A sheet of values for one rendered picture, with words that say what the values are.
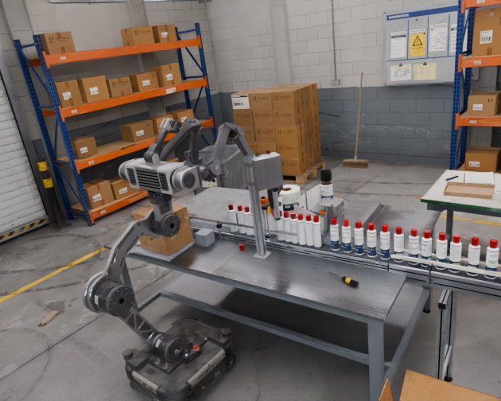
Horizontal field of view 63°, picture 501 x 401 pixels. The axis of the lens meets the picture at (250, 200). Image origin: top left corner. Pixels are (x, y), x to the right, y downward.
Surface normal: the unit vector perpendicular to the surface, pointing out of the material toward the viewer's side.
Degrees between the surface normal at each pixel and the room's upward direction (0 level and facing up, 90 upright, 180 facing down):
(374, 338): 90
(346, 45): 90
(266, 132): 90
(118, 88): 90
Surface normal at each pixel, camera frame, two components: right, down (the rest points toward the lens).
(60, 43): 0.79, 0.13
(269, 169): 0.36, 0.30
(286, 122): -0.54, 0.38
